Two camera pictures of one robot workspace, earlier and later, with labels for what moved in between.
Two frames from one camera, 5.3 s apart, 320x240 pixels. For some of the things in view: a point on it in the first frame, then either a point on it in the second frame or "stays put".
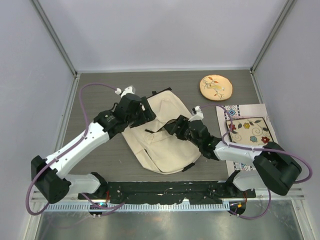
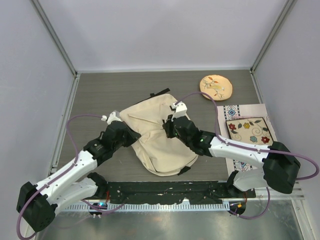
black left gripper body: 141,116 → 127,139
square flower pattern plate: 253,131 stays put
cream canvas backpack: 165,153 stays put
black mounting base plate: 195,192 stays put
